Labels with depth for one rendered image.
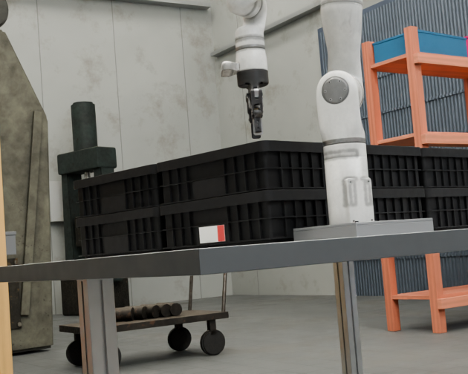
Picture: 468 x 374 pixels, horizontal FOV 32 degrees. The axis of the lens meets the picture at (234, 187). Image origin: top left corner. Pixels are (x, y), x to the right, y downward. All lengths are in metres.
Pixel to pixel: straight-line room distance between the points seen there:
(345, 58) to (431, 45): 4.61
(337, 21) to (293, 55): 10.22
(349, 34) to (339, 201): 0.37
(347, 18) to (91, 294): 0.80
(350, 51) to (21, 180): 5.37
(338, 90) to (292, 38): 10.33
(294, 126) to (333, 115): 10.17
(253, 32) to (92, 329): 0.78
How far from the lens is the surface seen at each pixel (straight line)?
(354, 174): 1.76
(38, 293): 7.02
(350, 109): 1.77
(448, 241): 1.56
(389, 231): 1.71
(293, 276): 12.09
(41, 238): 7.04
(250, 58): 1.96
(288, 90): 12.09
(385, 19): 10.54
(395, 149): 2.17
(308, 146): 1.92
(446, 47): 6.60
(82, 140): 11.55
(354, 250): 1.41
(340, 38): 1.85
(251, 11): 2.01
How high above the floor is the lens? 0.69
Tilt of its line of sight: 4 degrees up
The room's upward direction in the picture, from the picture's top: 5 degrees counter-clockwise
